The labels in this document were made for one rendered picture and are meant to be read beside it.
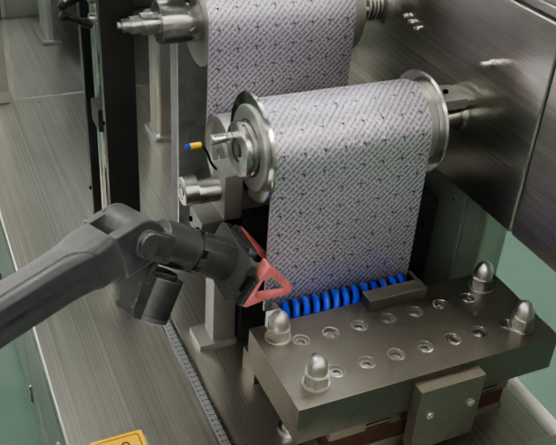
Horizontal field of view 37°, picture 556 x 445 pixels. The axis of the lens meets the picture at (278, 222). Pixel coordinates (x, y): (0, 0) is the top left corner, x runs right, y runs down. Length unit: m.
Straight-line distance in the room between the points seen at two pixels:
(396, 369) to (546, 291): 2.04
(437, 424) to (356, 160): 0.37
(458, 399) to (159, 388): 0.42
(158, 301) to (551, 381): 1.87
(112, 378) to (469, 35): 0.71
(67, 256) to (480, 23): 0.63
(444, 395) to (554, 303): 1.97
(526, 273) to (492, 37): 2.06
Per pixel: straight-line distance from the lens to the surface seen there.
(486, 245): 1.54
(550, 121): 1.10
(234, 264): 1.06
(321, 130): 1.06
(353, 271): 1.20
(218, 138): 1.08
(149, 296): 1.03
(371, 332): 1.14
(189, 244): 1.02
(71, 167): 1.75
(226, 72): 1.23
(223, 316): 1.26
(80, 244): 0.96
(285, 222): 1.09
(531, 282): 3.12
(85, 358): 1.28
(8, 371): 2.61
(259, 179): 1.06
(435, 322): 1.18
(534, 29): 1.11
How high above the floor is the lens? 1.77
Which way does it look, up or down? 33 degrees down
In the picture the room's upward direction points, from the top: 4 degrees clockwise
